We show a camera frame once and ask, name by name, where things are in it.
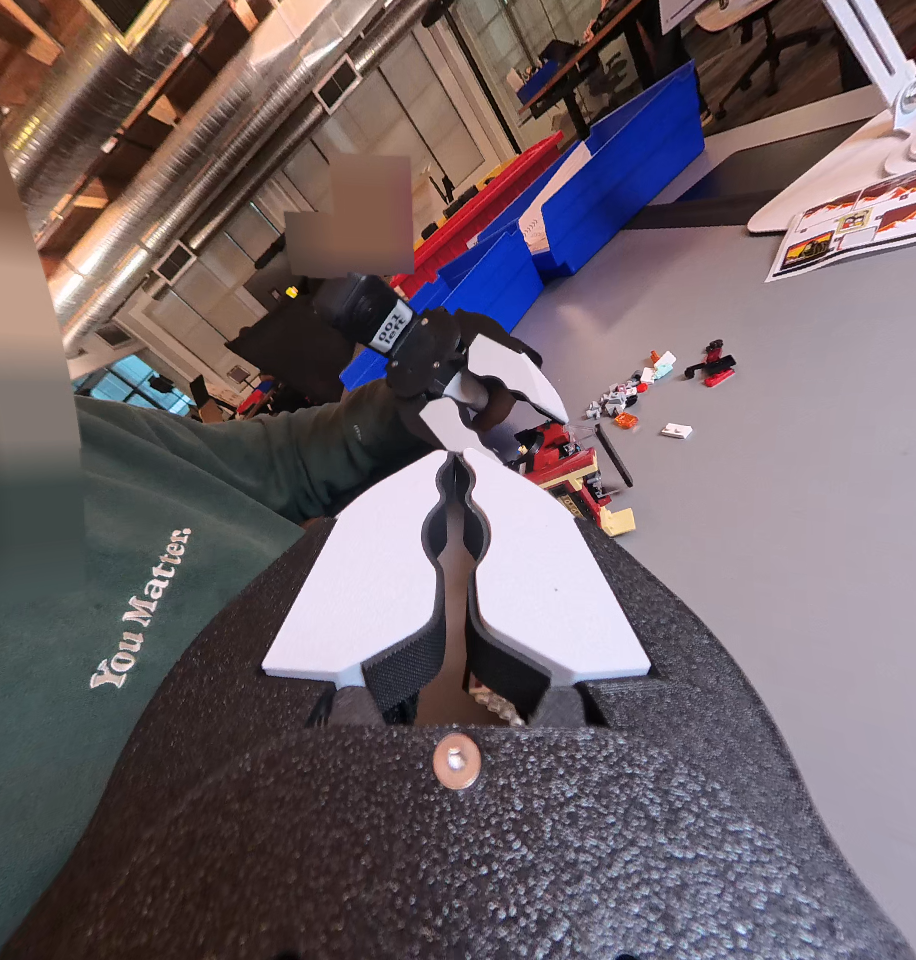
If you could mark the blue storage bin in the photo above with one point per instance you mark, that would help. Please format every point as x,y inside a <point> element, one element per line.
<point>630,150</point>
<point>495,277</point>
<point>368,371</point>

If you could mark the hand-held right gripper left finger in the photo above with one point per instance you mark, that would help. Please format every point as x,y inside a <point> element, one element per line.
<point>360,585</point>

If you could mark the pile of small loose bricks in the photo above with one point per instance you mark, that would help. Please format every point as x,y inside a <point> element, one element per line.
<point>630,390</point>

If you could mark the black clip brick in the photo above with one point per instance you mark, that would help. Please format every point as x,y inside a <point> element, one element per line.
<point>696,369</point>

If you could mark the white folded paper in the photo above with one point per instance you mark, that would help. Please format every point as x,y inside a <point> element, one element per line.
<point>555,195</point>

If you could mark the red and tan brick truck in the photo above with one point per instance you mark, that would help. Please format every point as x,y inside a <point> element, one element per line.
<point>563,465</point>

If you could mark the red storage bin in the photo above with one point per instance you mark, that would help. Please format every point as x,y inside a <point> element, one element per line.
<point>488,202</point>

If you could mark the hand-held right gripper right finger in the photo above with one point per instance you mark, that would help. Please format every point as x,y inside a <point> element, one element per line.
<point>555,592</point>

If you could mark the orange transparent flat brick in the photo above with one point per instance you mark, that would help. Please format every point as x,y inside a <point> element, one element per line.
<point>627,421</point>

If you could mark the white desk stand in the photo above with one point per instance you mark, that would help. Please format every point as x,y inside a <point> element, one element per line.
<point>840,150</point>

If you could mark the grey desk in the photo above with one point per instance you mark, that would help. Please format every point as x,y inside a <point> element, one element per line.
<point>728,562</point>

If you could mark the person's left forearm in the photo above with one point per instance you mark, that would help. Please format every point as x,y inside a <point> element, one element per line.
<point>315,450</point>

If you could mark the red and black brick assembly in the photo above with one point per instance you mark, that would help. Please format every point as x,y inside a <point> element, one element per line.
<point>720,371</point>

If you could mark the small white plate brick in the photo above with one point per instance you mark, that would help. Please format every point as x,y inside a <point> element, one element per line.
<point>677,430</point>

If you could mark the wooden work table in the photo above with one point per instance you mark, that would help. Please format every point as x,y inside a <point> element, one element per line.
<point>600,45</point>

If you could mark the printed sticker sheet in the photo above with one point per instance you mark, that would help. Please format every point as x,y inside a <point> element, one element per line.
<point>855,232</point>

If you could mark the green sweatshirt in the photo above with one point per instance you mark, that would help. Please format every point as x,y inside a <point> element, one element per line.
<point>90,600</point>

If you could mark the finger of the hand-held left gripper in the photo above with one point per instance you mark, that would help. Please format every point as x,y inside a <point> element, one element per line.
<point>518,375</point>
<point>446,420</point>

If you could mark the silver air duct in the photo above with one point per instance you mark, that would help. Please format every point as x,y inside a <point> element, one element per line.
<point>90,97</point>
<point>225,202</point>

